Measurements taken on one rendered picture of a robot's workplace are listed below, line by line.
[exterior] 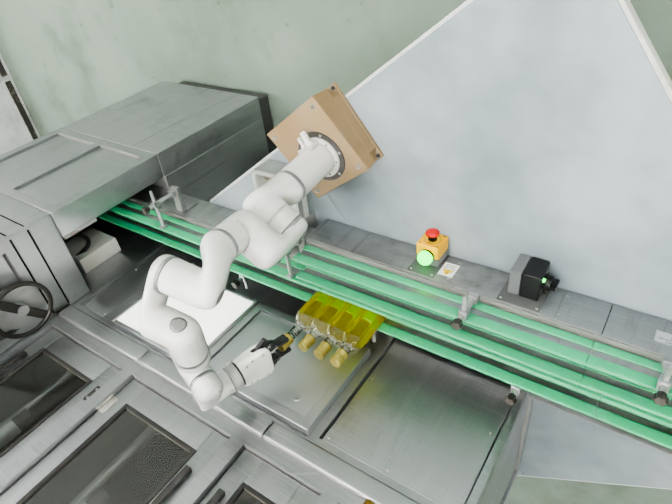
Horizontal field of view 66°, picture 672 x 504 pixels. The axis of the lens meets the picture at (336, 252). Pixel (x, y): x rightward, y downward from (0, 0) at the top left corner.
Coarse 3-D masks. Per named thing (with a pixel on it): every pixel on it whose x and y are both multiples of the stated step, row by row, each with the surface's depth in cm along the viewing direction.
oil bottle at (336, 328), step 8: (352, 304) 160; (344, 312) 158; (352, 312) 157; (360, 312) 158; (336, 320) 155; (344, 320) 155; (352, 320) 155; (328, 328) 153; (336, 328) 153; (344, 328) 153; (336, 336) 152; (336, 344) 154
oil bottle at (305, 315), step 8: (312, 296) 165; (320, 296) 164; (328, 296) 164; (304, 304) 162; (312, 304) 162; (320, 304) 161; (304, 312) 159; (312, 312) 159; (296, 320) 159; (304, 320) 157; (304, 328) 158
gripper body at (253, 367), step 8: (256, 344) 147; (248, 352) 145; (256, 352) 145; (264, 352) 145; (240, 360) 144; (248, 360) 143; (256, 360) 144; (264, 360) 146; (272, 360) 149; (240, 368) 142; (248, 368) 144; (256, 368) 146; (264, 368) 148; (272, 368) 150; (248, 376) 145; (256, 376) 147; (264, 376) 150; (248, 384) 147
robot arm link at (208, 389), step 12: (204, 372) 134; (216, 372) 143; (192, 384) 133; (204, 384) 131; (216, 384) 132; (228, 384) 141; (192, 396) 139; (204, 396) 131; (216, 396) 133; (228, 396) 143; (204, 408) 138
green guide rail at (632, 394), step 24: (336, 288) 161; (360, 288) 161; (408, 312) 150; (432, 312) 149; (456, 336) 141; (480, 336) 140; (528, 360) 132; (552, 360) 132; (576, 384) 126; (600, 384) 124; (624, 384) 124; (648, 408) 118
